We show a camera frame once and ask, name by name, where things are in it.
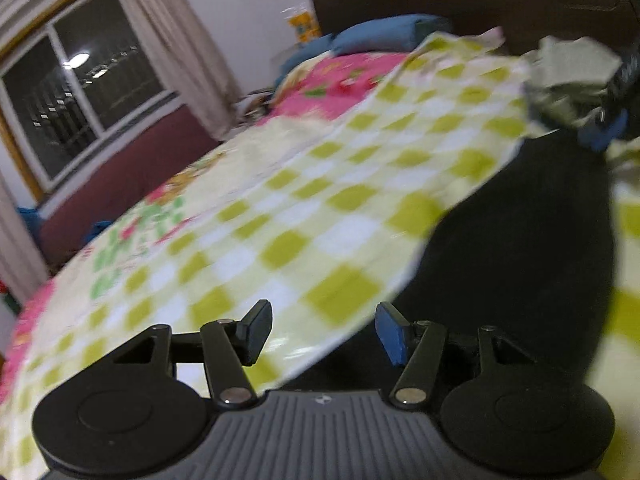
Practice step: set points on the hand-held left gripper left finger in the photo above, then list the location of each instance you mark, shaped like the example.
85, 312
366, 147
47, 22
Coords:
255, 332

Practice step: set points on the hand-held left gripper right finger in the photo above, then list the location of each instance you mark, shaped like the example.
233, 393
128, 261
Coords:
392, 332

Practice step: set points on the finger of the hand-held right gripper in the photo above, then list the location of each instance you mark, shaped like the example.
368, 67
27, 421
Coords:
604, 132

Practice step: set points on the black pants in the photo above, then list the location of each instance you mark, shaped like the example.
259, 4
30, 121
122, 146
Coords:
500, 240

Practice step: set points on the grey crumpled cloth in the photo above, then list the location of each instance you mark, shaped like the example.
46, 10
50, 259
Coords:
570, 75

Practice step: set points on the small blue cloth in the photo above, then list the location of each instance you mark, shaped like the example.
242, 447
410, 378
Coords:
101, 230

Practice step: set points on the bedside clutter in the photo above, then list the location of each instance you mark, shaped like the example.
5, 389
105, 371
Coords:
260, 105

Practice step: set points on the blue pillow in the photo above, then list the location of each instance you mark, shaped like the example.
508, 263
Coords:
385, 32

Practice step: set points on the beige curtain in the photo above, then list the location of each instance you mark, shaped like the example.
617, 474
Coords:
20, 245
185, 50

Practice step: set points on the blue plastic bag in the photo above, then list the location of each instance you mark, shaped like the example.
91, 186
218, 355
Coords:
29, 222

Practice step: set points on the blue folded cloth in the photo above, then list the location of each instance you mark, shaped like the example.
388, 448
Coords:
305, 55

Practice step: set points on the barred window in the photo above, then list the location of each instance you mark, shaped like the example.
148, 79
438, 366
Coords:
85, 90

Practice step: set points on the yellow snack packet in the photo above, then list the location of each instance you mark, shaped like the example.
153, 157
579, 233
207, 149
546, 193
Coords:
302, 25

